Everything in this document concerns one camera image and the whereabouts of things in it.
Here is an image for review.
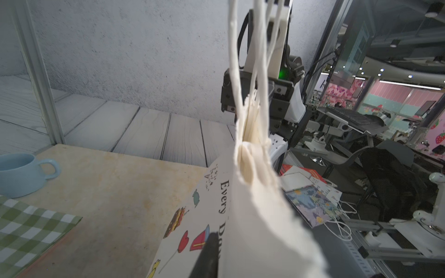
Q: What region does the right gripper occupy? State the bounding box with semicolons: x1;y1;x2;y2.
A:
221;71;296;134

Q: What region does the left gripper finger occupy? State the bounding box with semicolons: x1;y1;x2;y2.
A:
189;232;219;278

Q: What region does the white Happy Every Day bag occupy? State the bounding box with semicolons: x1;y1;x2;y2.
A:
147;1;329;278

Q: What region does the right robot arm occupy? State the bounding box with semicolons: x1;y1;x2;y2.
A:
229;1;306;173

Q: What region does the stack of flat paper bags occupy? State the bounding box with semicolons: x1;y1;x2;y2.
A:
279;164;357;242

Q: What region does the green checkered cloth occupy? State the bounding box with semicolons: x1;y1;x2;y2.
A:
1;195;82;278

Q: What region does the light blue mug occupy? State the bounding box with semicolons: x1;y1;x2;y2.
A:
1;153;61;198

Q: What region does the right frame post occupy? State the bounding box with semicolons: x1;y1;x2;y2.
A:
301;1;353;104

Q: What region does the frame post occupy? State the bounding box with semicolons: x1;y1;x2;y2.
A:
301;1;353;104
8;1;66;145

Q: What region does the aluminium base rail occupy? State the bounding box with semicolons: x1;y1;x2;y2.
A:
341;217;445;278

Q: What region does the left frame post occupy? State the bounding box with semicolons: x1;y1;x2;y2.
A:
8;1;66;145

